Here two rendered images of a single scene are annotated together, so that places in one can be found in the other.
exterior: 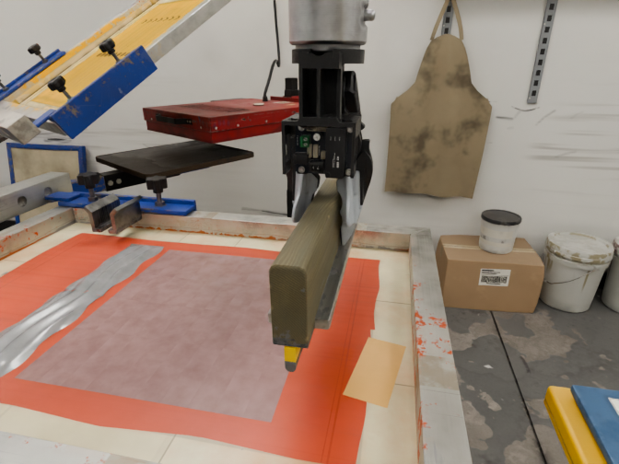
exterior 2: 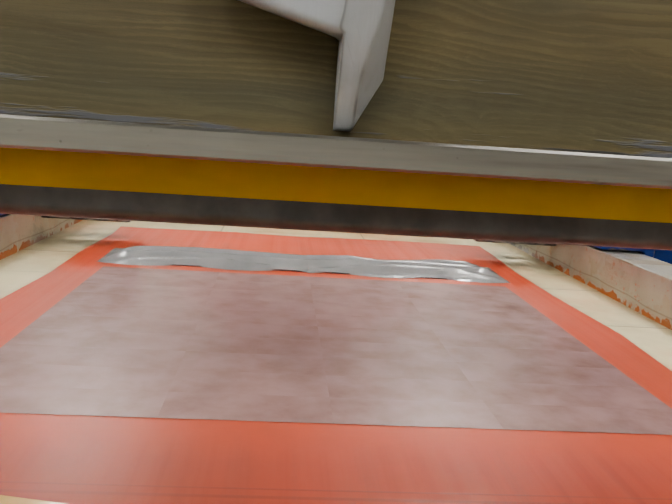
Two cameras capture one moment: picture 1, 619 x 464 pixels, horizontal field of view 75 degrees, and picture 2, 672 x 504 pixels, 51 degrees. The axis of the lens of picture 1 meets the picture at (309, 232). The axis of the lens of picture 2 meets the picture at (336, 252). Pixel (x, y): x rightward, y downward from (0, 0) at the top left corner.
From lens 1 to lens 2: 50 cm
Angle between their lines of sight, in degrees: 71
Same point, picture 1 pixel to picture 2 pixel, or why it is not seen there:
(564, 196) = not seen: outside the picture
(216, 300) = (355, 331)
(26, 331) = (190, 251)
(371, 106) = not seen: outside the picture
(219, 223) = (640, 278)
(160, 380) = (85, 322)
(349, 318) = (401, 491)
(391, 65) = not seen: outside the picture
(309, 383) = (48, 444)
